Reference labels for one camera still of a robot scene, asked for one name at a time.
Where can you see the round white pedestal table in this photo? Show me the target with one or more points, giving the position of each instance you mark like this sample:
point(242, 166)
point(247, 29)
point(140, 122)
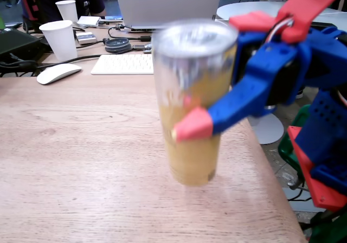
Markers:
point(252, 8)

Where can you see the white keyboard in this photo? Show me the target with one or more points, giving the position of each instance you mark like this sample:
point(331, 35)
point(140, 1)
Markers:
point(122, 64)

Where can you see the large white paper cup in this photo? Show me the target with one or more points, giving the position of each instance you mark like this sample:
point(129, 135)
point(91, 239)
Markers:
point(61, 41)

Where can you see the black flat box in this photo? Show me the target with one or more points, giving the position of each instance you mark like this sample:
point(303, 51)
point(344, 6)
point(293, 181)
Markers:
point(16, 43)

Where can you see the silver laptop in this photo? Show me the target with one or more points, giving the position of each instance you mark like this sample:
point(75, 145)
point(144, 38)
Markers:
point(168, 1)

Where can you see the green plastic clamp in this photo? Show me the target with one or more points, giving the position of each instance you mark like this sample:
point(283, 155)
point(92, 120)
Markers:
point(330, 229)
point(287, 150)

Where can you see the red robot base plate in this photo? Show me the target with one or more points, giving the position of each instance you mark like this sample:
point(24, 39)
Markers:
point(322, 191)

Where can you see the yellow drink can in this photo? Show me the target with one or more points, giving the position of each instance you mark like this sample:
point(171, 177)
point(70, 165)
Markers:
point(192, 104)

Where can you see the blue gripper black motor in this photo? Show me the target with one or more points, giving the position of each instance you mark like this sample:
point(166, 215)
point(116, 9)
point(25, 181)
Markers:
point(267, 68)

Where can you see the small white paper cup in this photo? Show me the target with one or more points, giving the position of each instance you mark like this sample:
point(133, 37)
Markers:
point(69, 9)

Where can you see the silver power adapter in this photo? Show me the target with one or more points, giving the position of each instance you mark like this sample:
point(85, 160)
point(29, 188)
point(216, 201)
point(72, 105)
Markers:
point(86, 37)

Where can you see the black sneaker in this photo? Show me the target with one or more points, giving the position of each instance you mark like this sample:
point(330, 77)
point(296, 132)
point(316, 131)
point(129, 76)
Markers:
point(299, 93)

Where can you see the crumpled aluminium foil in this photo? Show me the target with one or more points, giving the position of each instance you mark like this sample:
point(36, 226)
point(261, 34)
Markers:
point(148, 48)

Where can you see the red wrist camera mount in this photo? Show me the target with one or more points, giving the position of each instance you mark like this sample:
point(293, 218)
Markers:
point(306, 7)

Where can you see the white usb hub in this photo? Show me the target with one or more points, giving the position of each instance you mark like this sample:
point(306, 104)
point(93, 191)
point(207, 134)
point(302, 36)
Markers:
point(89, 20)

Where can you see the white computer mouse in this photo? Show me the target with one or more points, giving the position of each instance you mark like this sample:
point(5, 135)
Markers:
point(59, 72)

